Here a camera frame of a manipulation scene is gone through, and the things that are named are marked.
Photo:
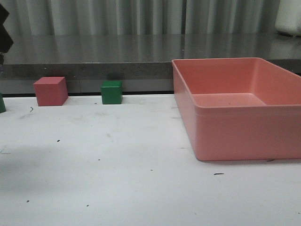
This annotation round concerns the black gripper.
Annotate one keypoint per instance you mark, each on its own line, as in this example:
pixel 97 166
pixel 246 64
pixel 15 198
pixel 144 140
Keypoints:
pixel 6 41

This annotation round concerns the grey pleated curtain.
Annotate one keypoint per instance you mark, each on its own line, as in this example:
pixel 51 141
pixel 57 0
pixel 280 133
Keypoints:
pixel 139 17

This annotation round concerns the pink cube block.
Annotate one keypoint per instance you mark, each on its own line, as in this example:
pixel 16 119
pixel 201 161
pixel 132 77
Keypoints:
pixel 51 91

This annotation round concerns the dark green block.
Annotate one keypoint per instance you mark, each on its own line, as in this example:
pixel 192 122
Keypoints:
pixel 2 104

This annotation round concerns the green cube block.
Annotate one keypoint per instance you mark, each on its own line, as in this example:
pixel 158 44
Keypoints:
pixel 111 92

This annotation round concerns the grey stone counter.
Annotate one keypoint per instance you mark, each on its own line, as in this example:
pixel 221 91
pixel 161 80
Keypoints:
pixel 141 62

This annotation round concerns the pink plastic bin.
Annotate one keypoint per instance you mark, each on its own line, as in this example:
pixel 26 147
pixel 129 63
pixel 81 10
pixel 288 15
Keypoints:
pixel 239 108

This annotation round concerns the white blender appliance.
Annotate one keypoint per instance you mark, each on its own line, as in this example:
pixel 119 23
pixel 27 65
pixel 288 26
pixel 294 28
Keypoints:
pixel 288 18

